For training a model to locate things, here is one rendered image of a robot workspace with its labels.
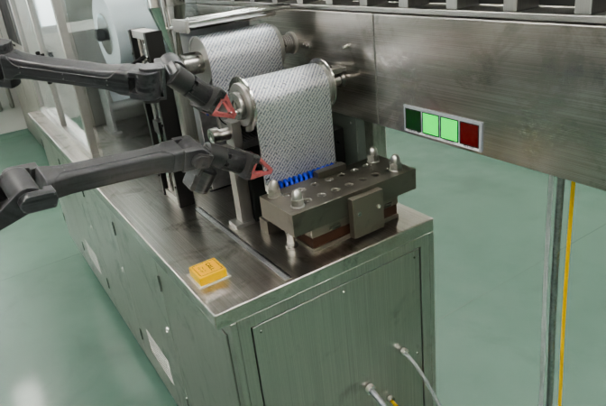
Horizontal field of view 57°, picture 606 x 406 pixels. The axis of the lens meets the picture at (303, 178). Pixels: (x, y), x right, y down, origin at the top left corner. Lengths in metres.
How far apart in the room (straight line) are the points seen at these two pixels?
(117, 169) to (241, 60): 0.58
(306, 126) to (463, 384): 1.28
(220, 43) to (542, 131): 0.91
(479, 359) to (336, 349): 1.07
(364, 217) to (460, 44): 0.48
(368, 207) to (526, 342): 1.33
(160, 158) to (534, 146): 0.80
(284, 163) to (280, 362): 0.51
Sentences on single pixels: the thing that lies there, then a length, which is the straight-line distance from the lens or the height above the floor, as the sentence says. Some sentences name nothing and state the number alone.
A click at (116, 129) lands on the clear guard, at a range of 2.42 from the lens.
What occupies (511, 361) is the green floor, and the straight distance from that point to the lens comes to 2.51.
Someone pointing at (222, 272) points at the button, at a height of 0.92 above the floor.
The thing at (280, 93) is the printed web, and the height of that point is 1.27.
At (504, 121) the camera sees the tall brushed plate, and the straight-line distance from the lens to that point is 1.27.
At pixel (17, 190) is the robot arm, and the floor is 1.25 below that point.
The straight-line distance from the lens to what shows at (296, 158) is 1.54.
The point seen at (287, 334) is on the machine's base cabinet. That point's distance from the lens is 1.40.
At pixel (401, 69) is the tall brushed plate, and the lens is 1.45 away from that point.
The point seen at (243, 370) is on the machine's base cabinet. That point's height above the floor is 0.73.
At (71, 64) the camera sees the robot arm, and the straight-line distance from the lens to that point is 1.43.
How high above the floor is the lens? 1.62
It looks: 22 degrees down
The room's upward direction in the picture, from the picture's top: 6 degrees counter-clockwise
